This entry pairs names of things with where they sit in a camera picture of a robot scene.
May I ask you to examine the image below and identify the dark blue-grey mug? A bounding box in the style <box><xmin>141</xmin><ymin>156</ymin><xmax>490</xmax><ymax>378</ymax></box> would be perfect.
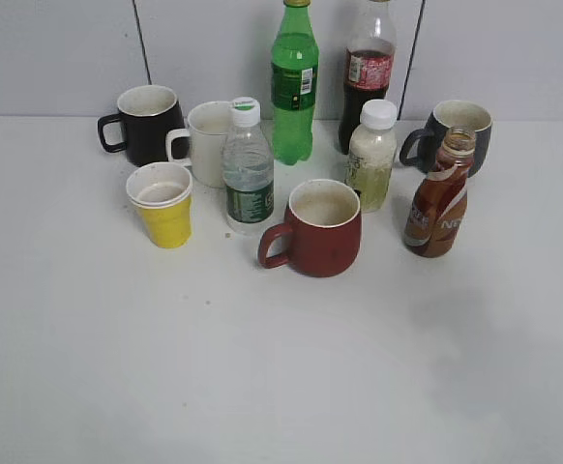
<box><xmin>399</xmin><ymin>100</ymin><xmax>492</xmax><ymax>177</ymax></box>

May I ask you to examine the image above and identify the clear water bottle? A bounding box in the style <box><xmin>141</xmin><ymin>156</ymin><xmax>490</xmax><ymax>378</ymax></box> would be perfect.
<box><xmin>222</xmin><ymin>97</ymin><xmax>274</xmax><ymax>236</ymax></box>

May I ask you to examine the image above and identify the white ceramic mug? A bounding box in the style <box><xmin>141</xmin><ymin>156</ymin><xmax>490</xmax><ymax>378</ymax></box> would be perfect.
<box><xmin>165</xmin><ymin>101</ymin><xmax>231</xmax><ymax>189</ymax></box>

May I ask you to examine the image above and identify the red ceramic mug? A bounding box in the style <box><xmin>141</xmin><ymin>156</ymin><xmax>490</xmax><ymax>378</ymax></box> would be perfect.
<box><xmin>257</xmin><ymin>179</ymin><xmax>362</xmax><ymax>277</ymax></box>

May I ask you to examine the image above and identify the brown Nescafe coffee bottle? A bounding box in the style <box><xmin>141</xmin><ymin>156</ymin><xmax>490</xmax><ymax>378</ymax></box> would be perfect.
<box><xmin>403</xmin><ymin>129</ymin><xmax>475</xmax><ymax>258</ymax></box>

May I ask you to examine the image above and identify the pale yellow juice bottle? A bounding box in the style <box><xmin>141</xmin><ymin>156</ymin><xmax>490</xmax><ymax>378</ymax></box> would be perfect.
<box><xmin>345</xmin><ymin>99</ymin><xmax>398</xmax><ymax>213</ymax></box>

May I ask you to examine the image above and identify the yellow paper cup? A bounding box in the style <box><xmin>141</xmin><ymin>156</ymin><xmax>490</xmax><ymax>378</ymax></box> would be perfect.
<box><xmin>126</xmin><ymin>161</ymin><xmax>193</xmax><ymax>248</ymax></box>

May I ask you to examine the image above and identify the dark cola bottle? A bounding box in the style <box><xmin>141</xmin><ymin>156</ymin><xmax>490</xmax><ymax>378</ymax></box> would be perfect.
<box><xmin>338</xmin><ymin>1</ymin><xmax>397</xmax><ymax>155</ymax></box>

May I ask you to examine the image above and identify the black ceramic mug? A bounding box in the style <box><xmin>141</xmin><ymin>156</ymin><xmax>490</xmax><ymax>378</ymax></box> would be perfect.
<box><xmin>97</xmin><ymin>84</ymin><xmax>185</xmax><ymax>166</ymax></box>

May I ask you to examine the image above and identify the green soda bottle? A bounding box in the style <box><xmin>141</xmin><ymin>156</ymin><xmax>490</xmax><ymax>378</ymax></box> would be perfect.
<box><xmin>271</xmin><ymin>0</ymin><xmax>319</xmax><ymax>165</ymax></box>

